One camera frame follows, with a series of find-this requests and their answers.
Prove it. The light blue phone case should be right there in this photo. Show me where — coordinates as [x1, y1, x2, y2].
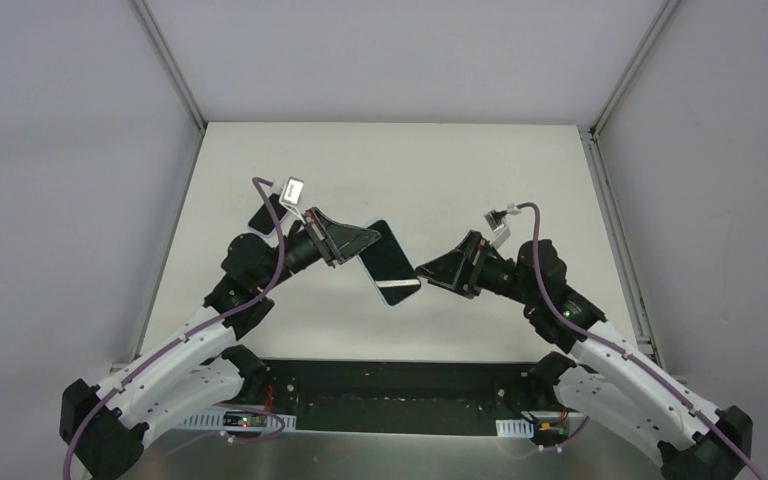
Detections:
[356, 219, 423, 308]

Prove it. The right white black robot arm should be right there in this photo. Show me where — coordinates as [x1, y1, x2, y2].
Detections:
[416, 231, 753, 479]

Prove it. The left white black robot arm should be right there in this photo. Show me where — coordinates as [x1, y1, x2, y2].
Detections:
[58, 207, 382, 479]

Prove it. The purple-edged black smartphone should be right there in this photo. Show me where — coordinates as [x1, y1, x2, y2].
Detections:
[247, 195, 289, 238]

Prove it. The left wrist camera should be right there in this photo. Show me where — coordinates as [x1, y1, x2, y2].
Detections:
[279, 177, 305, 208]

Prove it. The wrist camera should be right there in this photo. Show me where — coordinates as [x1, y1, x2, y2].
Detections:
[484, 209, 512, 248]
[279, 177, 305, 208]

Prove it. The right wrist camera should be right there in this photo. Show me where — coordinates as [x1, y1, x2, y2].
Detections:
[484, 209, 512, 248]

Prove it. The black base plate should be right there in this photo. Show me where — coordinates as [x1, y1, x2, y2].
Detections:
[229, 359, 562, 436]

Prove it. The right white cable duct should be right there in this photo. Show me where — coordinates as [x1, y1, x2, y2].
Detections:
[495, 419, 535, 439]

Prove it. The left aluminium frame post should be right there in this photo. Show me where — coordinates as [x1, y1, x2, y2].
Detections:
[128, 0, 208, 136]

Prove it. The aluminium frame post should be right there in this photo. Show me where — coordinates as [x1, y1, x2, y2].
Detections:
[589, 0, 683, 139]
[128, 0, 208, 136]

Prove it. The right aluminium frame post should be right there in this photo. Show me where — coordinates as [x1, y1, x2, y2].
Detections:
[589, 0, 683, 139]

